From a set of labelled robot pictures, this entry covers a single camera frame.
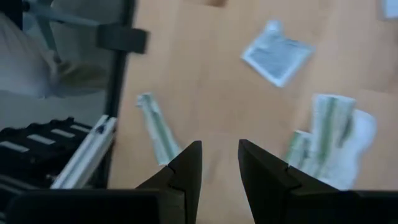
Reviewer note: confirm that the green striped bandage wrapper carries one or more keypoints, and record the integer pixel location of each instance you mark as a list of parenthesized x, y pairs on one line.
[(158, 130), (300, 149)]

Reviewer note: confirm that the silver aluminium extrusion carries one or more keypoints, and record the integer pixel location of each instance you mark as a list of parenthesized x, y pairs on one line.
[(84, 155)]

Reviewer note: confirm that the black box white labels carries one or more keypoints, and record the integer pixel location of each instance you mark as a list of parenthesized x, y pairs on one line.
[(37, 155)]

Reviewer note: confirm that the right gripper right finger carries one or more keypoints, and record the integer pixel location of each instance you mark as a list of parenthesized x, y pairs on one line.
[(264, 186)]

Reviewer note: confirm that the white green packet pair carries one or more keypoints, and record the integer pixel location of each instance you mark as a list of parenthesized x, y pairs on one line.
[(335, 140)]

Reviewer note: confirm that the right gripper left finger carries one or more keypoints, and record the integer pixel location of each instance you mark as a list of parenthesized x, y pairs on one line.
[(183, 186)]

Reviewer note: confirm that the grey white packet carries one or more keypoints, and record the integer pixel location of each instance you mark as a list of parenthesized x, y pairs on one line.
[(276, 54)]

